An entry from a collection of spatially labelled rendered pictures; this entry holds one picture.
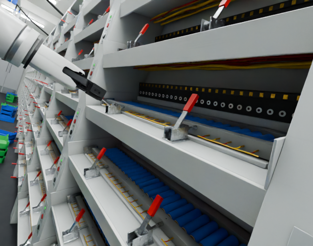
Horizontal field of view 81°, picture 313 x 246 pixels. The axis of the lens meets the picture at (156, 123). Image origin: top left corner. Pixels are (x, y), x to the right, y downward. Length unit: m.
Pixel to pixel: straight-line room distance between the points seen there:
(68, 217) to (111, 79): 0.50
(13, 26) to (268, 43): 0.42
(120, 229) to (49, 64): 0.35
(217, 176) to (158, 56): 0.28
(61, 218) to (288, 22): 0.73
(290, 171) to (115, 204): 0.35
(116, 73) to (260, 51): 0.55
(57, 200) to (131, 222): 0.43
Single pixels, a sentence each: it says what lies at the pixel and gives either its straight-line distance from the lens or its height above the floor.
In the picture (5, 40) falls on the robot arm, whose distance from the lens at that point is 0.45.
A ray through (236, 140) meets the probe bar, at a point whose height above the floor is 0.96.
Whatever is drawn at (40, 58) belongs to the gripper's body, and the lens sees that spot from 0.44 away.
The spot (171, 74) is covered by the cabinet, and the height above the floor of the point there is 1.13.
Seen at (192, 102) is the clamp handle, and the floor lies 1.00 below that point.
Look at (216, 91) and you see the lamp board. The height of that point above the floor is 1.07.
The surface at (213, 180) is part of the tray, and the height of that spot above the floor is 0.91.
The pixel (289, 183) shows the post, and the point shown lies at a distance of 0.21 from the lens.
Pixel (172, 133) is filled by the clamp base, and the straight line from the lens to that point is 0.29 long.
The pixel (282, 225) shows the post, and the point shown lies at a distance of 0.21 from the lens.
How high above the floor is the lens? 0.95
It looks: level
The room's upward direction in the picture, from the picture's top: 19 degrees clockwise
